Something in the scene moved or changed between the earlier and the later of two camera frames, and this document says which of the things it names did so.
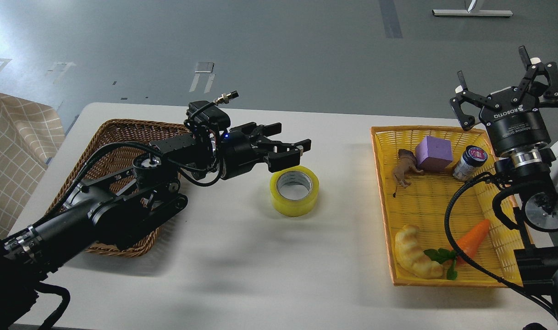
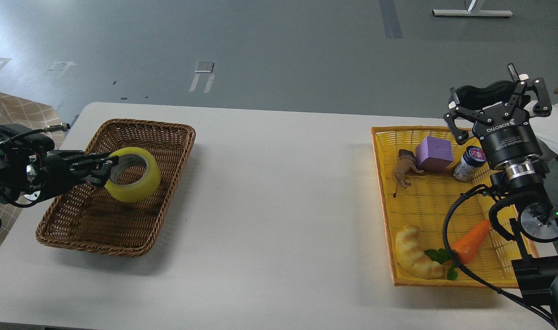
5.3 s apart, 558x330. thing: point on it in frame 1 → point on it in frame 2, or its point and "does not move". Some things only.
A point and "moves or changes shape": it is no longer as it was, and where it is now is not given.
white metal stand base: (474, 13) does not move
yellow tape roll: (295, 191) moves or changes shape
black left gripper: (240, 152) → (57, 176)
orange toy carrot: (464, 247) does not move
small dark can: (472, 157) does not move
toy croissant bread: (410, 257) does not move
